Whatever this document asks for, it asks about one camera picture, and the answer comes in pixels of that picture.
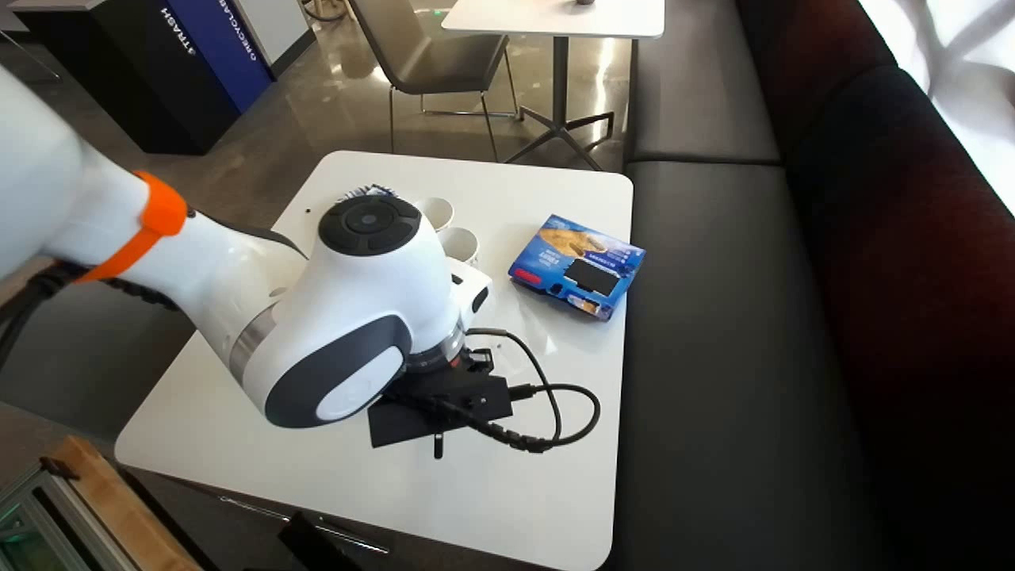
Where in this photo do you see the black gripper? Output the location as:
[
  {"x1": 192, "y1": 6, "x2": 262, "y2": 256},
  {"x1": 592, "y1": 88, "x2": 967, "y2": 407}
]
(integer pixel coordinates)
[{"x1": 369, "y1": 346, "x2": 518, "y2": 462}]

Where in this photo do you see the short patterned paper cup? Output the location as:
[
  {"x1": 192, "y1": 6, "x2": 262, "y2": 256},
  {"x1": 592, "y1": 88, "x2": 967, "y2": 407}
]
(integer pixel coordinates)
[{"x1": 438, "y1": 225, "x2": 487, "y2": 267}]

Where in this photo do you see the blue cookie box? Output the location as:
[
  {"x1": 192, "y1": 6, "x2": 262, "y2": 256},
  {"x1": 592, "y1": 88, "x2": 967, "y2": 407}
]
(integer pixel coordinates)
[{"x1": 509, "y1": 213, "x2": 647, "y2": 322}]

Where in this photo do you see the wooden shelf unit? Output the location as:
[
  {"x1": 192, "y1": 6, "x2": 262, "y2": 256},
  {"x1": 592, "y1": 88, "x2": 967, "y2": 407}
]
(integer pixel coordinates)
[{"x1": 0, "y1": 435, "x2": 204, "y2": 571}]

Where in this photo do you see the black upholstered bench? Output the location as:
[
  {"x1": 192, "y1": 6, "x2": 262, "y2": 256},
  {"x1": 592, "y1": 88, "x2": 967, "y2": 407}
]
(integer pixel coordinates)
[{"x1": 617, "y1": 0, "x2": 1015, "y2": 571}]

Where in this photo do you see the grey chair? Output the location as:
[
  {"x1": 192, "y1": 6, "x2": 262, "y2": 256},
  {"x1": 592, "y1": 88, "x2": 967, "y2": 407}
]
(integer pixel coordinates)
[{"x1": 345, "y1": 0, "x2": 524, "y2": 161}]

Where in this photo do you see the white side table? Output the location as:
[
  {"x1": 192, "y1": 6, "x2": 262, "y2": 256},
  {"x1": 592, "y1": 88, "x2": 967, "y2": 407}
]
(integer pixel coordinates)
[{"x1": 438, "y1": 0, "x2": 668, "y2": 169}]

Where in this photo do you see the blue and black cabinet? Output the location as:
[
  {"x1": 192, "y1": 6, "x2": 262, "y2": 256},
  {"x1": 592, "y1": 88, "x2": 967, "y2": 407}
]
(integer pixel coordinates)
[{"x1": 10, "y1": 0, "x2": 316, "y2": 158}]

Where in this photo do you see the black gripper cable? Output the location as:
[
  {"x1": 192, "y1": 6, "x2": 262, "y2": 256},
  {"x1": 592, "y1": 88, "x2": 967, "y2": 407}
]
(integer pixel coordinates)
[{"x1": 459, "y1": 322, "x2": 605, "y2": 457}]

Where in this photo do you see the orange arm strap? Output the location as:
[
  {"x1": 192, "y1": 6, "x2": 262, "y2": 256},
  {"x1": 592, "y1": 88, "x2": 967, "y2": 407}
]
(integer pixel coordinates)
[{"x1": 81, "y1": 169, "x2": 195, "y2": 284}]

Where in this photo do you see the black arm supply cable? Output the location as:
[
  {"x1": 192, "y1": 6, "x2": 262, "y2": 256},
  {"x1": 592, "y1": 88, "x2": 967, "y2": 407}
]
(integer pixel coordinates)
[{"x1": 0, "y1": 256, "x2": 186, "y2": 369}]

